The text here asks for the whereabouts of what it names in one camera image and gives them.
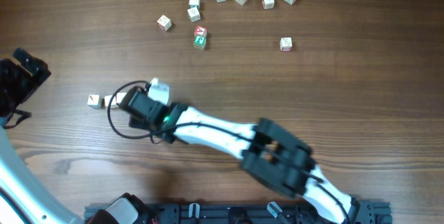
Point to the wooden block red underside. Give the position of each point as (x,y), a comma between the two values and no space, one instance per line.
(164,23)

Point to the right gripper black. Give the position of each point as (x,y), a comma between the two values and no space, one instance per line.
(135,122)

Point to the wooden block hammer picture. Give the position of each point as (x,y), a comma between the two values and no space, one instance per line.
(94,101)

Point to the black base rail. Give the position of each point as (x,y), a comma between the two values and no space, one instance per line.
(302,213)

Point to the green letter wooden block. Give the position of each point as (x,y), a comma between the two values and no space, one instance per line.
(200,42)

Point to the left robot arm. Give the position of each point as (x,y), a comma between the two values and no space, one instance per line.
(21,191)

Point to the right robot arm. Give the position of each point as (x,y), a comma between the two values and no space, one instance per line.
(266,151)

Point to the wooden block red base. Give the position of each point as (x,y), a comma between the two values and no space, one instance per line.
(286,44)

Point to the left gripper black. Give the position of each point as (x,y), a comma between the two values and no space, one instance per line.
(27,84)

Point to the wooden block blue edge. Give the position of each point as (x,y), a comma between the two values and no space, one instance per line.
(194,4)

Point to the plain wooden block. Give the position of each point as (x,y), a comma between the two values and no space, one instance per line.
(110,101)
(194,14)
(119,97)

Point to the wooden block red side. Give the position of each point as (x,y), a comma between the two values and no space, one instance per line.
(268,4)

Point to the red letter wooden block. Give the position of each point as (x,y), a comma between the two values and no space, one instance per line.
(200,31)

